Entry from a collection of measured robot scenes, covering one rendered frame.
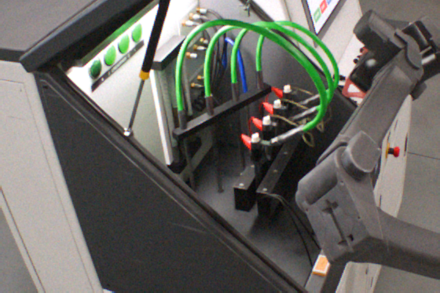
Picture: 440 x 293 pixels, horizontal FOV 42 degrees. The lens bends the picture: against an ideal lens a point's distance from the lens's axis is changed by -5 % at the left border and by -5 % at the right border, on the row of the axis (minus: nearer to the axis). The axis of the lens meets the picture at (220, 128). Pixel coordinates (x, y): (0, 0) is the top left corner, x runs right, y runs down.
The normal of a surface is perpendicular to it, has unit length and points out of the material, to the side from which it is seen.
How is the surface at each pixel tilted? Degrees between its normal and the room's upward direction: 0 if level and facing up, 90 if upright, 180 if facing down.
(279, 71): 90
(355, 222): 64
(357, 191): 40
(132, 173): 90
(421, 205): 0
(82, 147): 90
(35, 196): 90
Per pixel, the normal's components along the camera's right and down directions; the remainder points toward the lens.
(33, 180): -0.41, 0.55
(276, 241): -0.10, -0.82
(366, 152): 0.53, -0.56
